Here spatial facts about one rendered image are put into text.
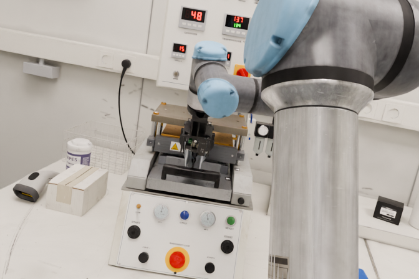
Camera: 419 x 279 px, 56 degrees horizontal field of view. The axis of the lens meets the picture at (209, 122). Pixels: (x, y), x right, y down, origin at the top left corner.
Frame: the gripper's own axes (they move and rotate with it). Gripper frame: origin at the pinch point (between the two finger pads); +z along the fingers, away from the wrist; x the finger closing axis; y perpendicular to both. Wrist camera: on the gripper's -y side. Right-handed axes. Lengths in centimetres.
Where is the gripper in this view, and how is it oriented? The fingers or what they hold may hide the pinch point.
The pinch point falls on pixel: (193, 163)
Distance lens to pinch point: 108.1
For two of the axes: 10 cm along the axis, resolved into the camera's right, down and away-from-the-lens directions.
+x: 9.9, 1.6, 0.1
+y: -0.8, 5.4, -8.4
